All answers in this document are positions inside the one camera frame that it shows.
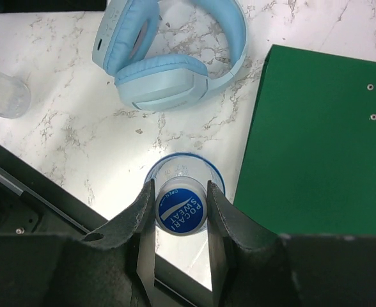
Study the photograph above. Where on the plastic water bottle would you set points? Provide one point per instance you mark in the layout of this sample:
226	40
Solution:
15	97
181	192

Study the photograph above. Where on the black canvas bag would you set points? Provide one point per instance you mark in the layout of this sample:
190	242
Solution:
39	6

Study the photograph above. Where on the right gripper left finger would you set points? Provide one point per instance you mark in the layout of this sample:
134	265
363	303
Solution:
113	265

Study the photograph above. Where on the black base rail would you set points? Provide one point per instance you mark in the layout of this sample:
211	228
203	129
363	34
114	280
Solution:
37	217

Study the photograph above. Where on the light blue headphones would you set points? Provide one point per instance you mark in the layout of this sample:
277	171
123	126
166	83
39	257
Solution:
170	81

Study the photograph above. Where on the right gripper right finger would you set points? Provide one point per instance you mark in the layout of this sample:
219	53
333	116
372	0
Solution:
248	263

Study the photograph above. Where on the green binder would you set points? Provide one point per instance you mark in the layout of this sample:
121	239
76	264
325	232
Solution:
310	160

